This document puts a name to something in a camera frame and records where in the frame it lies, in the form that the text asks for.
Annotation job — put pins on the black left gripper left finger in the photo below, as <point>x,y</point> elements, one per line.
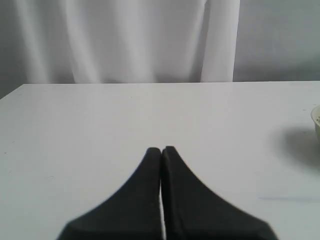
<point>131,213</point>

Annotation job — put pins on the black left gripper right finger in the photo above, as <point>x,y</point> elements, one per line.
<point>193,212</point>

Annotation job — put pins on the cream ceramic rice bowl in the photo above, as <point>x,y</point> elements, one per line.
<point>315,116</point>

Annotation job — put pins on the white backdrop curtain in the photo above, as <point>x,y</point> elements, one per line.
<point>157,41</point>

